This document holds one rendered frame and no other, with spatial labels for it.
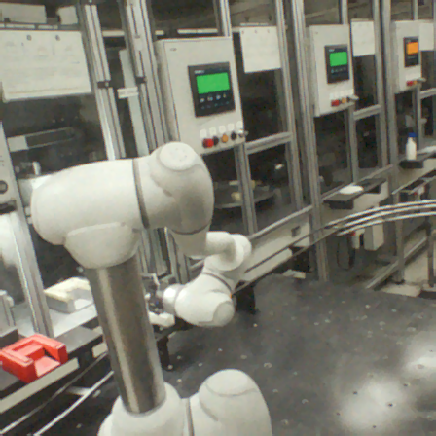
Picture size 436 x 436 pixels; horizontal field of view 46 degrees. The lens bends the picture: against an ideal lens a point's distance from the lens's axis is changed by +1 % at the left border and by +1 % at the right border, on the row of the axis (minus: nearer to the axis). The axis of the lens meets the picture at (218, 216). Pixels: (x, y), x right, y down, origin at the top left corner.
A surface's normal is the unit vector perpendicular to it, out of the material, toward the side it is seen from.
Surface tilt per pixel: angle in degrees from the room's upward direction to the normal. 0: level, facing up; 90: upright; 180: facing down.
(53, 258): 90
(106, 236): 108
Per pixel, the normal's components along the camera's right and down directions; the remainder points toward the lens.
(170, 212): 0.33, 0.74
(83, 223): 0.11, 0.47
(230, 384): -0.04, -0.97
